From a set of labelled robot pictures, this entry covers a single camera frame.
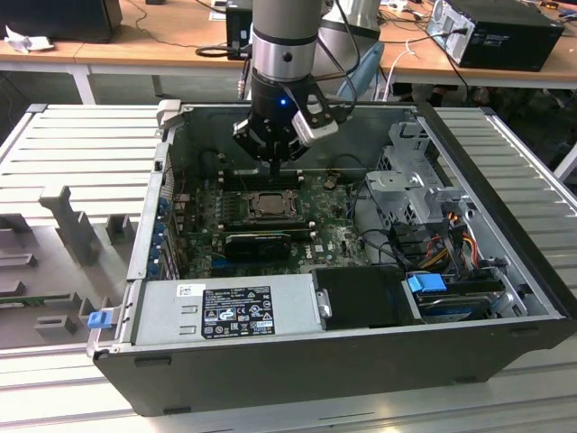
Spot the black plastic shroud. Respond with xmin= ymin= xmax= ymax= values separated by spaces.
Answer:
xmin=310 ymin=265 xmax=425 ymax=330

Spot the black open PC case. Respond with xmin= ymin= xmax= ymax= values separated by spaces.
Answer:
xmin=85 ymin=99 xmax=577 ymax=419

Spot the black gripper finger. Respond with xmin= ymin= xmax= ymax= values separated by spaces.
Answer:
xmin=274 ymin=138 xmax=313 ymax=180
xmin=232 ymin=117 xmax=277 ymax=180

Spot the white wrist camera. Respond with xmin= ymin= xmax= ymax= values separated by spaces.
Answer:
xmin=290 ymin=110 xmax=339 ymax=148

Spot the blue case latch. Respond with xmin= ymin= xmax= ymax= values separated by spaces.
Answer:
xmin=88 ymin=310 xmax=112 ymax=331

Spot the grey power supply unit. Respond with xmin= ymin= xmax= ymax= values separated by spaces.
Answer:
xmin=133 ymin=273 xmax=334 ymax=346

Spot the green RAM stick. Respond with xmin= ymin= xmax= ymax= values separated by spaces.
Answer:
xmin=0 ymin=293 xmax=76 ymax=309

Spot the metal CPU socket cover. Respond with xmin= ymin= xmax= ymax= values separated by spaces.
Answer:
xmin=243 ymin=189 xmax=302 ymax=223

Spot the white crumpled paper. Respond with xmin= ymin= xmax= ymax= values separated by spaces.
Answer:
xmin=3 ymin=24 xmax=56 ymax=55

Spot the pale blue teach pendant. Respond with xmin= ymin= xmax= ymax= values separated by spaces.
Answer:
xmin=335 ymin=42 xmax=387 ymax=99

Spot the silver CPU chip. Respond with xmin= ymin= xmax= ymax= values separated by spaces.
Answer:
xmin=254 ymin=193 xmax=290 ymax=216

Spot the RAM slot with white clips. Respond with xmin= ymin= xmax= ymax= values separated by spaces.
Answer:
xmin=218 ymin=219 xmax=316 ymax=228
xmin=224 ymin=168 xmax=302 ymax=176
xmin=219 ymin=227 xmax=316 ymax=239
xmin=223 ymin=178 xmax=301 ymax=186

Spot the silver metal drive cage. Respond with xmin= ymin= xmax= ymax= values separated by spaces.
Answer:
xmin=363 ymin=117 xmax=474 ymax=229

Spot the wooden desk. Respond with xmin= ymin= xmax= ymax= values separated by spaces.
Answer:
xmin=378 ymin=0 xmax=577 ymax=89
xmin=0 ymin=0 xmax=253 ymax=106

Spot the grey plastic case latch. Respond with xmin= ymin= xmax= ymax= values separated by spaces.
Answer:
xmin=156 ymin=99 xmax=183 ymax=145

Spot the hard disk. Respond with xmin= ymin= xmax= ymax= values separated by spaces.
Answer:
xmin=417 ymin=292 xmax=493 ymax=324

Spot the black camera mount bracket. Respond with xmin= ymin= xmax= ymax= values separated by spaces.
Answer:
xmin=295 ymin=80 xmax=337 ymax=125

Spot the blue disk carrier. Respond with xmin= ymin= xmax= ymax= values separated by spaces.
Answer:
xmin=404 ymin=272 xmax=448 ymax=299

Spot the black wire connector block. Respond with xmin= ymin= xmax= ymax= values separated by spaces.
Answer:
xmin=388 ymin=223 xmax=429 ymax=261

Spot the grey parts rack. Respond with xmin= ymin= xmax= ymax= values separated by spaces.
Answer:
xmin=0 ymin=184 xmax=137 ymax=351

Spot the black PC tower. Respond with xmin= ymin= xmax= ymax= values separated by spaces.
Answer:
xmin=426 ymin=0 xmax=566 ymax=73

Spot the small black box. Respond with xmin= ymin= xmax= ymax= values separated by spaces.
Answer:
xmin=224 ymin=6 xmax=254 ymax=62

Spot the large black box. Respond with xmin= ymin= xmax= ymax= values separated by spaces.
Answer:
xmin=0 ymin=0 xmax=124 ymax=45

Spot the green motherboard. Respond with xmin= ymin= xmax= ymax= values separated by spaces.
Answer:
xmin=173 ymin=173 xmax=375 ymax=279

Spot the white cable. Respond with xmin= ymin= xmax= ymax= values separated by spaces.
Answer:
xmin=376 ymin=42 xmax=418 ymax=103

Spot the orange yellow wire bundle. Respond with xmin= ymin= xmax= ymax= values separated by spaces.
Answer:
xmin=423 ymin=233 xmax=480 ymax=268

